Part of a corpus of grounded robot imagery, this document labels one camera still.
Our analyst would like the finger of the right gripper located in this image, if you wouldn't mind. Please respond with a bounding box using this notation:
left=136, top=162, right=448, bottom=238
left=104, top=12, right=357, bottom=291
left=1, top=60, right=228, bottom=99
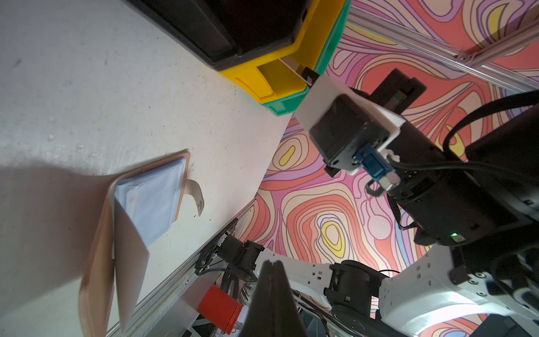
left=300, top=67, right=319, bottom=88

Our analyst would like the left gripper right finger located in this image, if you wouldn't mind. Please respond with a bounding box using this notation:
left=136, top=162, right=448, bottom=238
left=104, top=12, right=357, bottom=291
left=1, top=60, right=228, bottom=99
left=273, top=261, right=307, bottom=337

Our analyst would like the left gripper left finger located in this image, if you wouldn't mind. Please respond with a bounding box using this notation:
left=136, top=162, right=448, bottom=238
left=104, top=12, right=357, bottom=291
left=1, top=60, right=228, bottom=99
left=240, top=261, right=275, bottom=337

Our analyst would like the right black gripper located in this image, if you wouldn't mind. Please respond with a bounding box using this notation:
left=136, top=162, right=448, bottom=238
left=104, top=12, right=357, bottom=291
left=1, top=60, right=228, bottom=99
left=352, top=70, right=538, bottom=247

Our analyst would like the white card with black stripe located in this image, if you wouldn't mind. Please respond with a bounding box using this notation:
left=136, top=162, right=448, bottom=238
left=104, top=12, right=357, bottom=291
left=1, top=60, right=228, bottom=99
left=279, top=56, right=312, bottom=87

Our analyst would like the tan leather card holder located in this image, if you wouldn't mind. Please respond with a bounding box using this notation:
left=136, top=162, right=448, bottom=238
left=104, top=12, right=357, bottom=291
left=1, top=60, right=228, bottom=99
left=78, top=150, right=204, bottom=336

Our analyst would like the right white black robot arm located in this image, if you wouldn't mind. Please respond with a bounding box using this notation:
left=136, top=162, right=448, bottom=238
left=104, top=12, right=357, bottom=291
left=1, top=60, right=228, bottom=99
left=217, top=68, right=538, bottom=336

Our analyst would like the green plastic bin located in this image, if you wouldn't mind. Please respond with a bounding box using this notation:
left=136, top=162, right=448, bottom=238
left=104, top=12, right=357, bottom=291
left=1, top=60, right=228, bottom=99
left=260, top=1, right=351, bottom=116

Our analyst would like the red cylindrical button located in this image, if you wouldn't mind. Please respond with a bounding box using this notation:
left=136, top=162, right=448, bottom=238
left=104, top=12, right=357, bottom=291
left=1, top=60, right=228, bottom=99
left=197, top=284, right=244, bottom=335

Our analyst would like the yellow plastic bin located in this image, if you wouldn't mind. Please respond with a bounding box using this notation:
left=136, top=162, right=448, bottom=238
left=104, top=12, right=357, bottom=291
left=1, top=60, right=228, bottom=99
left=219, top=1, right=351, bottom=115

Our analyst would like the black plastic bin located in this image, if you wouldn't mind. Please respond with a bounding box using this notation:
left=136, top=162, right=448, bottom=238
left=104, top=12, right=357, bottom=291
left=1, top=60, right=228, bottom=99
left=129, top=0, right=314, bottom=71

